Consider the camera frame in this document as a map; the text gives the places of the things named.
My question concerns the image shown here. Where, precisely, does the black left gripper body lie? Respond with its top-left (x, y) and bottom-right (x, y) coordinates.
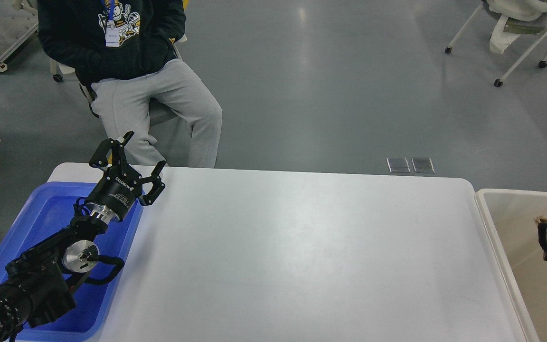
top-left (85, 165), bottom-right (142, 222)

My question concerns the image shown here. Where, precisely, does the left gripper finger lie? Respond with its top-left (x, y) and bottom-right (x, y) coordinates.
top-left (89, 131), bottom-right (135, 177)
top-left (139, 161), bottom-right (167, 206)

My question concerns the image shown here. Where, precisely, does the brown paper ball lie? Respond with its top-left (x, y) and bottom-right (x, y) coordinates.
top-left (534, 216), bottom-right (547, 225)

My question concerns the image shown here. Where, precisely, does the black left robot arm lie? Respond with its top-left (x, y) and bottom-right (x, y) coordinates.
top-left (0, 131), bottom-right (166, 342)

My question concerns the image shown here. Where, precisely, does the person's chair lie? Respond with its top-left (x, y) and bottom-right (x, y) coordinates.
top-left (49, 36), bottom-right (193, 138)

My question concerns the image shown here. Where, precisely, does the seated person in black hoodie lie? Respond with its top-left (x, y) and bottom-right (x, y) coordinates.
top-left (37, 0), bottom-right (222, 168)

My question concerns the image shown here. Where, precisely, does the left floor outlet plate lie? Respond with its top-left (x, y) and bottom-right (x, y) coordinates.
top-left (386, 157), bottom-right (412, 174)

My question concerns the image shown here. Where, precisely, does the floor outlet plate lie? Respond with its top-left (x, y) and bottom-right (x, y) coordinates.
top-left (412, 157), bottom-right (435, 174)
top-left (386, 157), bottom-right (412, 174)

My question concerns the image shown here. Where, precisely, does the right floor outlet plate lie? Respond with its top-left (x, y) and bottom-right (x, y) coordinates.
top-left (412, 157), bottom-right (435, 174)

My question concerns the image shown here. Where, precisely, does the beige plastic bin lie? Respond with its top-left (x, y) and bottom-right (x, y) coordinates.
top-left (475, 189), bottom-right (547, 342)

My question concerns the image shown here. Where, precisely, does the white office chair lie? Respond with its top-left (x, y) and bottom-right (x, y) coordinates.
top-left (444, 0), bottom-right (547, 87)

